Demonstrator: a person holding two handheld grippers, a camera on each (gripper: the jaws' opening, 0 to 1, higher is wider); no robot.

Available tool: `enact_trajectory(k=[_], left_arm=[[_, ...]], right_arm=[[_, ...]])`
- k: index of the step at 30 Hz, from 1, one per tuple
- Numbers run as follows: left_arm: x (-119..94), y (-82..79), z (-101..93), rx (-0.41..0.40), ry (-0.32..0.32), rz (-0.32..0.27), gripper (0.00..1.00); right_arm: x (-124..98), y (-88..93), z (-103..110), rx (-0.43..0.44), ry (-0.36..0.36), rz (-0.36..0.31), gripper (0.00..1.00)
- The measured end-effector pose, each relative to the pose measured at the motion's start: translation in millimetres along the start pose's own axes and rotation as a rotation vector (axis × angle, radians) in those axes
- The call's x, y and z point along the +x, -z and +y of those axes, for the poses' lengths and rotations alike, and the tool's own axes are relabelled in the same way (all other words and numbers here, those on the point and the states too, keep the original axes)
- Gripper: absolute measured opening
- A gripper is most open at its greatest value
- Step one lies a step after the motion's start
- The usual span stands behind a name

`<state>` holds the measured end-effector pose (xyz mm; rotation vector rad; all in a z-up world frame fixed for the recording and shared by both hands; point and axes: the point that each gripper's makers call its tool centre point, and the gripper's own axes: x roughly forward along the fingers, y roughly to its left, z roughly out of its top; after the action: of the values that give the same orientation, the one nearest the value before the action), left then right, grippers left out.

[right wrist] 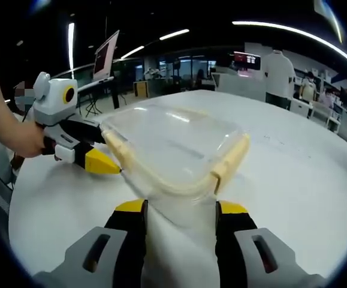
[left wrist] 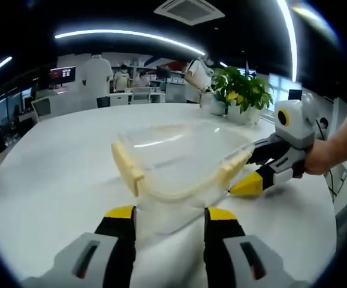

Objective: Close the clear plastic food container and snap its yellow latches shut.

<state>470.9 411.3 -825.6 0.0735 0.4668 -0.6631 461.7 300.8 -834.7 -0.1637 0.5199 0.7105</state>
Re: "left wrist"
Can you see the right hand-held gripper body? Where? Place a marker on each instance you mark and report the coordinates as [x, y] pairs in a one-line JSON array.
[[299, 123]]

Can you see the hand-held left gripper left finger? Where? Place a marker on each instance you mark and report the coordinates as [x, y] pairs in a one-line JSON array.
[[113, 249]]

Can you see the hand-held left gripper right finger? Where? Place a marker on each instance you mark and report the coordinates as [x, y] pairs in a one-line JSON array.
[[224, 249]]

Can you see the person's right hand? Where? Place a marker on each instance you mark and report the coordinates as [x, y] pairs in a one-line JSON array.
[[321, 157]]

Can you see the large white plant pot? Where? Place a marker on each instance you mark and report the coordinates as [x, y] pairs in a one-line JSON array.
[[249, 115]]

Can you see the small white plant pot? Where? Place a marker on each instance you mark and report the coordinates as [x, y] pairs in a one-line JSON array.
[[218, 107]]

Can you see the green potted plant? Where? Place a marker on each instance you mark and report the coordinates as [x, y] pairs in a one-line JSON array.
[[242, 88]]

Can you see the white storage shelves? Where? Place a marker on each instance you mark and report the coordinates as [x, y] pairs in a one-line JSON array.
[[176, 81]]

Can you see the black monitor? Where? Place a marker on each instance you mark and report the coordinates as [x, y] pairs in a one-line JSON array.
[[163, 72]]

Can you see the white chair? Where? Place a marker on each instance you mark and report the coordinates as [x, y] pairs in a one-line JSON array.
[[140, 96], [44, 105]]

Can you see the ceiling air conditioner vent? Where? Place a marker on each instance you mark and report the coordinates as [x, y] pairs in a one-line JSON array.
[[189, 10]]

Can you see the red-lit monitor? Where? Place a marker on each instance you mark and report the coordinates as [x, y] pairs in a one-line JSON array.
[[62, 75]]

